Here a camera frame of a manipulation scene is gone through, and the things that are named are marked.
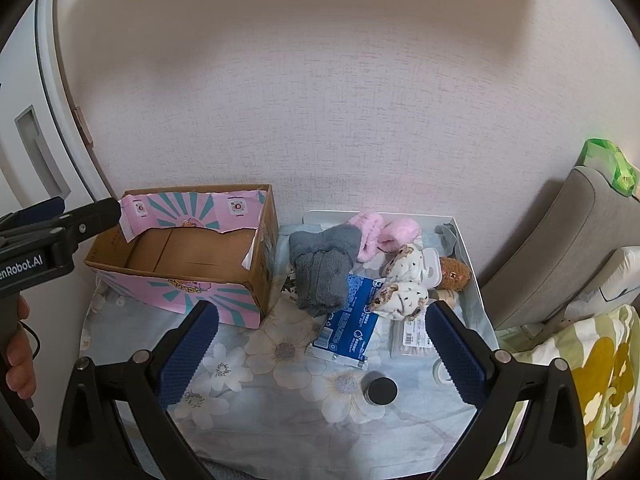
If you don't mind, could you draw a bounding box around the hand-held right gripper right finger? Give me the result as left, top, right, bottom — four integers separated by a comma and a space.
425, 300, 587, 480

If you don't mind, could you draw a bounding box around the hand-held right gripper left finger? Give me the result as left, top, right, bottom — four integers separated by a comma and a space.
56, 301, 221, 480

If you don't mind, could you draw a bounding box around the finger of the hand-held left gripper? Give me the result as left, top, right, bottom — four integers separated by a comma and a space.
0, 196, 66, 234
54, 198, 123, 242

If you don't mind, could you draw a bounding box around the clear cotton swab box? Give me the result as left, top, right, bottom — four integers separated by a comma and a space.
389, 317, 441, 359

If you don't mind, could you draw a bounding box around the white tray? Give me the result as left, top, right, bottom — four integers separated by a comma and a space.
302, 210, 497, 361

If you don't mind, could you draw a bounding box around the pink printed cardboard box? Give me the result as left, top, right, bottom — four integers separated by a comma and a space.
83, 183, 279, 330

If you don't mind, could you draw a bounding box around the white spotted sock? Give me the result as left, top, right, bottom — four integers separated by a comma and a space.
369, 280, 430, 322
384, 243, 426, 283

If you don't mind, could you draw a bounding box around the blue packet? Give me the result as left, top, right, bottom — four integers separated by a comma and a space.
306, 274, 383, 368

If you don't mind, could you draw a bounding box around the grey fluffy sock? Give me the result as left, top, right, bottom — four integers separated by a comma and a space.
288, 224, 362, 317

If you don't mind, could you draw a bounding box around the person's left hand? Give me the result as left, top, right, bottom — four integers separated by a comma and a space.
4, 295, 39, 407

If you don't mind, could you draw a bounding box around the brown plush toy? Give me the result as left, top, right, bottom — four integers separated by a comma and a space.
437, 256, 473, 292

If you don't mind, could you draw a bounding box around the black round jar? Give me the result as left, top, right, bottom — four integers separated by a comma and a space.
361, 371, 399, 406

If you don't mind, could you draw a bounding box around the white plastic case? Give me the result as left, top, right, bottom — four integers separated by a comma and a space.
422, 249, 444, 291

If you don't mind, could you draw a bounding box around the door hinge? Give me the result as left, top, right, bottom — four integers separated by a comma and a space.
75, 106, 94, 146

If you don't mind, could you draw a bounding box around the floral bedsheet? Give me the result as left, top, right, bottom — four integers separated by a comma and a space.
80, 220, 496, 480

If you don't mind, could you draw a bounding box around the grey cloth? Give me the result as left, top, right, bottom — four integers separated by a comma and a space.
434, 222, 458, 256

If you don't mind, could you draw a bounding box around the white door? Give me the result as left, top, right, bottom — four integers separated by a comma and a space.
0, 0, 117, 211

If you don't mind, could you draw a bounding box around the yellow green floral blanket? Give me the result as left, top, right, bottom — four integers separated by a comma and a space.
500, 305, 640, 480

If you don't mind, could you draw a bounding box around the grey cushion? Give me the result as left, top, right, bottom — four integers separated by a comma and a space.
482, 166, 640, 331

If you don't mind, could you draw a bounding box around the white pillow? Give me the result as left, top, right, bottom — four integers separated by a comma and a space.
565, 246, 640, 322

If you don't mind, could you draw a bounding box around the green plastic bag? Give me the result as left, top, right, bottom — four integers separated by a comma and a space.
582, 138, 639, 196

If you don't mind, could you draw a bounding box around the recessed door handle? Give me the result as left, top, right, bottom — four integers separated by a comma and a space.
14, 105, 73, 196

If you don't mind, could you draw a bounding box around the black cable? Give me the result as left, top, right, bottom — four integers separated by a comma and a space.
19, 324, 42, 362

